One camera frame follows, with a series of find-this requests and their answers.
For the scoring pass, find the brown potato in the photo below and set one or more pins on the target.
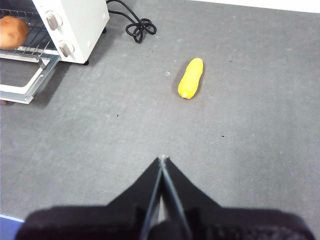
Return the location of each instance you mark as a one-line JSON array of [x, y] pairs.
[[12, 32]]

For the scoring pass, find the yellow corn cob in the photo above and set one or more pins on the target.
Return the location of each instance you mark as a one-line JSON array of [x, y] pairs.
[[190, 78]]

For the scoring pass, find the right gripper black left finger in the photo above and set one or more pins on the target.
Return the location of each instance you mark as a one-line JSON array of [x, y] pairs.
[[142, 192]]

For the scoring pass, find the cream oven knob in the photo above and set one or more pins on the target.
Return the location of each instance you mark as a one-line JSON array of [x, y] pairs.
[[53, 21], [66, 48]]

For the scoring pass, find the cream white toaster oven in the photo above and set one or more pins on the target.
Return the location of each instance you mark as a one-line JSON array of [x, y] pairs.
[[82, 27]]

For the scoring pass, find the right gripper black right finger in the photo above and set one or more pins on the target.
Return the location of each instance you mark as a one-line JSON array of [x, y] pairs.
[[185, 195]]

